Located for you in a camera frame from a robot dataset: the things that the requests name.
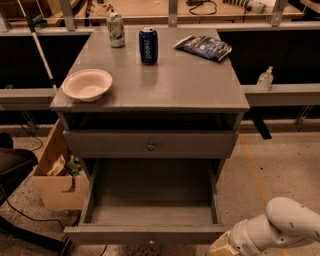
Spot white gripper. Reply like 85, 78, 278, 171
209, 214, 270, 256

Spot grey drawer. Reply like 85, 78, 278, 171
65, 159, 228, 245
63, 130, 238, 159

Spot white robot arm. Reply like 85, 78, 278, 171
209, 197, 320, 256

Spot grey wooden drawer cabinet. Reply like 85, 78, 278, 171
51, 26, 249, 175

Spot snack packets in box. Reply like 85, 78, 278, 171
46, 154, 83, 176

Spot clear hand sanitizer bottle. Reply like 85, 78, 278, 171
256, 66, 273, 91

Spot cardboard box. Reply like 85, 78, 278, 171
33, 121, 89, 210

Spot blue chip bag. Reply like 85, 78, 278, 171
174, 35, 232, 62

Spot white ceramic bowl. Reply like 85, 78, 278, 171
61, 69, 113, 102

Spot blue pepsi can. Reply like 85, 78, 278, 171
139, 27, 158, 65

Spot black office chair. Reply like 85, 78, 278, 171
0, 132, 71, 256

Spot white pole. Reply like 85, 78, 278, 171
17, 0, 58, 93

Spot green white soda can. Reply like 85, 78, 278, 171
106, 12, 125, 48

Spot black floor cable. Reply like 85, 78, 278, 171
0, 186, 68, 234

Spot black cable on bench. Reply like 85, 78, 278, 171
185, 0, 218, 16

